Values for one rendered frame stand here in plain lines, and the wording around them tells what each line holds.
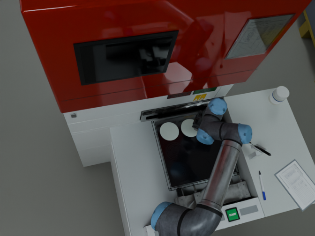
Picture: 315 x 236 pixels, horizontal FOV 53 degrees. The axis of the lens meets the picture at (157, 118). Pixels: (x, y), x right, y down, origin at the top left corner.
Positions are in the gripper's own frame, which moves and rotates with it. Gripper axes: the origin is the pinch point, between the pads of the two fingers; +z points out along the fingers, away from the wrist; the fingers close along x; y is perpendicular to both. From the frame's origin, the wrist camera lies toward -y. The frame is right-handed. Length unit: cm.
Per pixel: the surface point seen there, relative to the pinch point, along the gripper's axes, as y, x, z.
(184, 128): 9.4, 1.8, 1.7
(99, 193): 44, 42, 90
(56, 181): 77, 47, 90
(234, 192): -25.5, 22.0, 3.1
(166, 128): 18.2, 5.8, 1.5
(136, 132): 32.0, 12.0, 9.2
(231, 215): -24.9, 34.9, -5.8
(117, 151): 36.8, 25.3, 8.6
